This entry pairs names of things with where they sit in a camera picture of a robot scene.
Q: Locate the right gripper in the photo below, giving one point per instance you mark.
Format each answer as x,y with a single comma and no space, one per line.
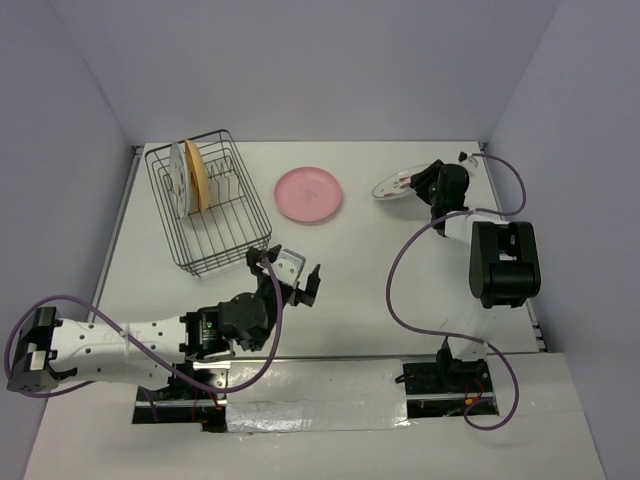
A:
421,180

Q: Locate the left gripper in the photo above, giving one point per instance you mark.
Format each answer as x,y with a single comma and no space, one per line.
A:
305,296

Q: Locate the pink plate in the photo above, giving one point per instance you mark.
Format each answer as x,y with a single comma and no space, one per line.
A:
308,194

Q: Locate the yellow plate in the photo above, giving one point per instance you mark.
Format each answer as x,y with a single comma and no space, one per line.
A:
199,174

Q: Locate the white blue-rimmed plate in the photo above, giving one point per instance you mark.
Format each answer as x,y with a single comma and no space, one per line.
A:
180,178

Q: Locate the white watermelon pattern plate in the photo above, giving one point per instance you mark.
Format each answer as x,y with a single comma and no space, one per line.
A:
397,185

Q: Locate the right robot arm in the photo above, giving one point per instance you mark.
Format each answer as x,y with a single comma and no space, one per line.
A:
503,272

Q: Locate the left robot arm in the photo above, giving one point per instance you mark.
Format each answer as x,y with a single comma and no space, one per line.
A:
49,356

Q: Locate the silver foil tape sheet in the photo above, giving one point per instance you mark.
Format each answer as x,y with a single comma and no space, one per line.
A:
314,396

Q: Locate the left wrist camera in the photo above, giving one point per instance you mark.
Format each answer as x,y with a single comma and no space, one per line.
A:
288,267

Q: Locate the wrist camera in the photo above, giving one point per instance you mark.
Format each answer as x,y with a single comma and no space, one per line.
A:
288,267
469,162

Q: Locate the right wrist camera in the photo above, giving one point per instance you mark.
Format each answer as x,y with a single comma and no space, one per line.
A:
469,162

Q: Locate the grey wire dish rack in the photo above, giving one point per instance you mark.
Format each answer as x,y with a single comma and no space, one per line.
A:
236,220

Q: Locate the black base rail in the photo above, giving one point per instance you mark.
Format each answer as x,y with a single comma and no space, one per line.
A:
425,398

